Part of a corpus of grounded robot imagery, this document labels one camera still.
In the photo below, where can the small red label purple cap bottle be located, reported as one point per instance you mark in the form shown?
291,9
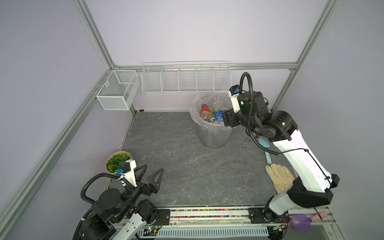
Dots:
205,113

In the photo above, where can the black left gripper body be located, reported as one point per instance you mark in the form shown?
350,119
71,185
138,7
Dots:
146,189

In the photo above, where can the purple scoop pink handle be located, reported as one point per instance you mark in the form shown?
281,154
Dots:
303,223

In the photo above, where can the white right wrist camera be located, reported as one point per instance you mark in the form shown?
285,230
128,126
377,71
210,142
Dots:
234,93

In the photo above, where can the beige work glove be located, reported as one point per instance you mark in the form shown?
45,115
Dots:
281,177

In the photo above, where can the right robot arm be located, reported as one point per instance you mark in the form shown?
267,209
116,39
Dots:
278,134

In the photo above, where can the blue label bottle white cap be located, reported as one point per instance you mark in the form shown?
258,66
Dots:
218,106

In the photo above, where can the potted green plant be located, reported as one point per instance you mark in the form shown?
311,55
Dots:
115,159

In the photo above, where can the white wire wall shelf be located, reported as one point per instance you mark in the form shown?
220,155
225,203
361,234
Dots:
186,77

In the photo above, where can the white mesh wall basket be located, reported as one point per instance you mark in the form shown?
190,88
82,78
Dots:
119,90

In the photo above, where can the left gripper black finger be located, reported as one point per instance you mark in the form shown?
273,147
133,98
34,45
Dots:
139,172
154,180

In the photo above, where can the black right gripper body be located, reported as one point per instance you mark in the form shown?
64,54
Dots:
236,120

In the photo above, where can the grey mesh waste bin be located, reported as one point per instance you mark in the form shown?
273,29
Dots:
213,139

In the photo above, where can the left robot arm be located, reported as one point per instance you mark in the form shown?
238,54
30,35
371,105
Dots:
100,221

